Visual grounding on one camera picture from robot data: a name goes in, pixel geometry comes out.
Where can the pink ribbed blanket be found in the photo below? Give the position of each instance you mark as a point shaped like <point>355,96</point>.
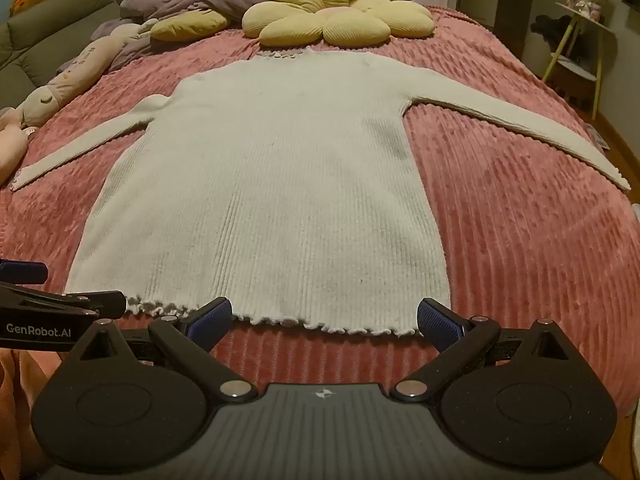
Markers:
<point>510,260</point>

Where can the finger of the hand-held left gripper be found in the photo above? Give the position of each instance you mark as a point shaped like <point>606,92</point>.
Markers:
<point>22,271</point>
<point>75,302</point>

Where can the pink plush toy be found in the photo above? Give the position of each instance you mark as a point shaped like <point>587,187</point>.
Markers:
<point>12,145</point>

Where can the yellow flower-shaped pillow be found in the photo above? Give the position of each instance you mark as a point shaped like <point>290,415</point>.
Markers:
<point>300,25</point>

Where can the long beige plush toy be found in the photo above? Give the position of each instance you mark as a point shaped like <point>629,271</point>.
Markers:
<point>75,72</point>

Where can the yellow-legged side table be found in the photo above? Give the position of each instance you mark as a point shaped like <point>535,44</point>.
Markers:
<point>575,67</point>

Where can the green sofa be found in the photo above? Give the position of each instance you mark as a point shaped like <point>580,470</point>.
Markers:
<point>50,40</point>

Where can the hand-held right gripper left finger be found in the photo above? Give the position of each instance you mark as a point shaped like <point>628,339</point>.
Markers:
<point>211,319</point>

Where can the small yellow leaf pillow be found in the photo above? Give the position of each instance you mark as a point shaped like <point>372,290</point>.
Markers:
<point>190,24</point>

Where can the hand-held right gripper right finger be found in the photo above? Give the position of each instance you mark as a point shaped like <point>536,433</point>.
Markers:
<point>440,324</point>

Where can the black bag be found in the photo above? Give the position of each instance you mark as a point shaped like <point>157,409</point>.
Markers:
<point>549,32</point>

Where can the white ribbed knit sweater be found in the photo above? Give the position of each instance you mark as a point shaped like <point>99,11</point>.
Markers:
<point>280,185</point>

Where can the orange plush toy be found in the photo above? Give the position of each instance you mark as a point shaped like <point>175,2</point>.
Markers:
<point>24,1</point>

